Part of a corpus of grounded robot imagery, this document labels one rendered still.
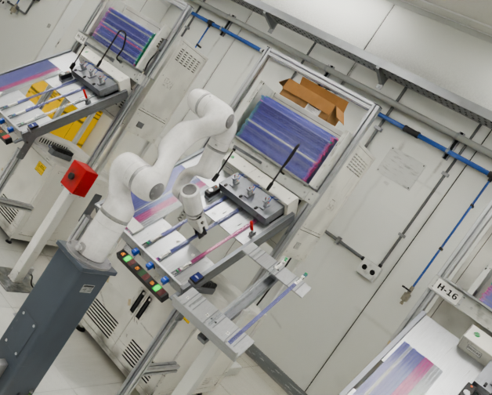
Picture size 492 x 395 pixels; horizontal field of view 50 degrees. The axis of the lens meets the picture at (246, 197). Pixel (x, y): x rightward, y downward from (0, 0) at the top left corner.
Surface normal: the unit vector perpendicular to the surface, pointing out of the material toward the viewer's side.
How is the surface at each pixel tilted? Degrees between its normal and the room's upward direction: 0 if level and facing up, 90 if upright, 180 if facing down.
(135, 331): 90
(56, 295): 90
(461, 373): 44
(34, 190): 90
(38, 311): 90
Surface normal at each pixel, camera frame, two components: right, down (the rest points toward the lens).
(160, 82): 0.69, 0.52
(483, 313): -0.47, -0.22
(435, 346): 0.07, -0.74
